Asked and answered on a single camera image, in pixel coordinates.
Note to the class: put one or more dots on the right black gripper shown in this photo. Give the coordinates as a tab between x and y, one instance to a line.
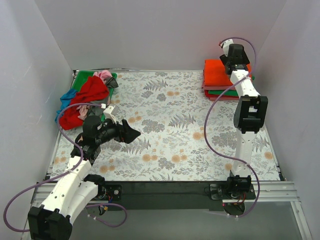
223	58

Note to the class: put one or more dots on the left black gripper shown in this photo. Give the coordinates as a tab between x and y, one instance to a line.
120	132

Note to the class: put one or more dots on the orange t shirt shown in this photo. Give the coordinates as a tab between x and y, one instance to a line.
213	66

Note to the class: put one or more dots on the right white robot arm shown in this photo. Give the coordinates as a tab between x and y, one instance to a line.
249	116

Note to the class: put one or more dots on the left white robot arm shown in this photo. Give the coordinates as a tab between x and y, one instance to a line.
54	218

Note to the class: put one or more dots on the folded light pink t shirt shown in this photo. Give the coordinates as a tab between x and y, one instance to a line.
224	98

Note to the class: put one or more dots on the grey crumpled t shirt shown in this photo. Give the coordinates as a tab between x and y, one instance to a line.
111	83

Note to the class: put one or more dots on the red crumpled t shirt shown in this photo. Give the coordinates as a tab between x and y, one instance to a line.
92	90

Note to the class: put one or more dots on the pink crumpled t shirt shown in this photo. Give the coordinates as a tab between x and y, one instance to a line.
104	74

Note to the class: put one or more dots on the blue crumpled t shirt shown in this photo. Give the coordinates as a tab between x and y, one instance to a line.
66	100

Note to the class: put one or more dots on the green plastic bin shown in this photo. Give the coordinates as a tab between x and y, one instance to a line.
79	82

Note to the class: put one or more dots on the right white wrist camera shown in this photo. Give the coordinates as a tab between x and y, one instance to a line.
224	45

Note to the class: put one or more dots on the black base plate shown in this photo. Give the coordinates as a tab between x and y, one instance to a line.
176	195

